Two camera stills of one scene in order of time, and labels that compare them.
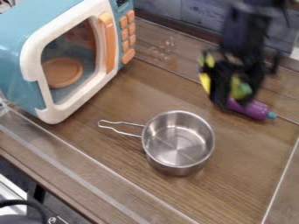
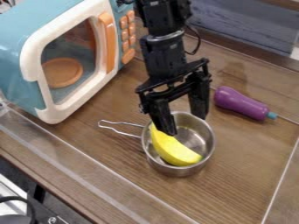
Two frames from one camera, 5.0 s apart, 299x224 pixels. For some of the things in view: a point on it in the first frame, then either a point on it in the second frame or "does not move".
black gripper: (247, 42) to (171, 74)
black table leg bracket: (60, 213) does not move
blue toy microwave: (62, 50) does not move
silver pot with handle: (178, 140) does not move
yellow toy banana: (241, 89) to (173, 149)
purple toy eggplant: (254, 108) does not move
